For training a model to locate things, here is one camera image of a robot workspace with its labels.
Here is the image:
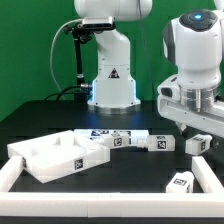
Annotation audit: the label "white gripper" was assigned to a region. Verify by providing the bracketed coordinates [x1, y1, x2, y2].
[157, 75, 224, 138]

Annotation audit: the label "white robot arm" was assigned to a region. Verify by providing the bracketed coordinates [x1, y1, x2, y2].
[74, 0, 224, 138]

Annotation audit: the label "white fiducial tag plate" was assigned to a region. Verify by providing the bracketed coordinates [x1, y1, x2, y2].
[74, 129, 149, 146]

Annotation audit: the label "white U-shaped fence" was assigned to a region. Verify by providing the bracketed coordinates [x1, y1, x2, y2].
[0, 156, 224, 218]

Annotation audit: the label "black cables on table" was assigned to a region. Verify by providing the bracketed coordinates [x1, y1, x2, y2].
[44, 83, 94, 101]

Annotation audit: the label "grey camera on stand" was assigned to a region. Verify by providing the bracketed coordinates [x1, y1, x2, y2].
[82, 17, 113, 30]

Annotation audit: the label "black camera stand pole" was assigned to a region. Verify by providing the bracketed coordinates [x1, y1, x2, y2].
[64, 24, 92, 102]

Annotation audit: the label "grey camera cable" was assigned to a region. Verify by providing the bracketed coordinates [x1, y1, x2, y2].
[49, 18, 84, 93]

